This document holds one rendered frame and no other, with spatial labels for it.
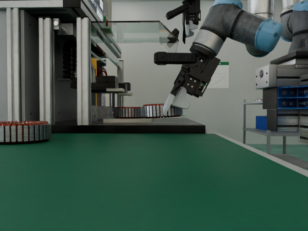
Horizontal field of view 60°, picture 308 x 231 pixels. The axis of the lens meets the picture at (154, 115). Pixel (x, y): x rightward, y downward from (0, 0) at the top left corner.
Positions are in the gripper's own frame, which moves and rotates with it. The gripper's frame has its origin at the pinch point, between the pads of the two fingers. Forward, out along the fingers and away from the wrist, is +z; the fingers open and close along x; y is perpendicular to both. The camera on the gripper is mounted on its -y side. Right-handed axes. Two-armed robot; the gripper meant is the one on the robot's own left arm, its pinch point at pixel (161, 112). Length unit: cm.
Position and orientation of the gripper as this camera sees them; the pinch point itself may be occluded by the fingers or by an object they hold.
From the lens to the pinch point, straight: 72.9
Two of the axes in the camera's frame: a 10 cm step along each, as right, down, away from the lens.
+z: -4.7, 8.8, 0.4
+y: 8.8, 4.7, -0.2
